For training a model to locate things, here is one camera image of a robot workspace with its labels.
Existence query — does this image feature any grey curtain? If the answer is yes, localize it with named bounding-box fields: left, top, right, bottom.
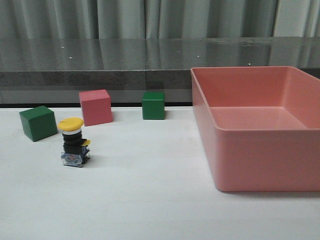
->
left=0, top=0, right=320, bottom=39

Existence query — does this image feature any green cube far left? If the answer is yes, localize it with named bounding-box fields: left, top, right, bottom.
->
left=19, top=105, right=58, bottom=142

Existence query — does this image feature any yellow push button switch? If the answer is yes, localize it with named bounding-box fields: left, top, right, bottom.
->
left=57, top=117, right=91, bottom=168

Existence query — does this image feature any pink cube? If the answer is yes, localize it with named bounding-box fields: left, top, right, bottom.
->
left=79, top=89, right=113, bottom=127

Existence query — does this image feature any pink plastic bin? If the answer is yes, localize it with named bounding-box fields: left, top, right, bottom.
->
left=191, top=66, right=320, bottom=192

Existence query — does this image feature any green cube near bin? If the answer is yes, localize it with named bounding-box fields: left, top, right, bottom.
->
left=142, top=92, right=165, bottom=120

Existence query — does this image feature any dark stone counter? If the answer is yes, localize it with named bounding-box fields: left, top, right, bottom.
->
left=0, top=37, right=320, bottom=90

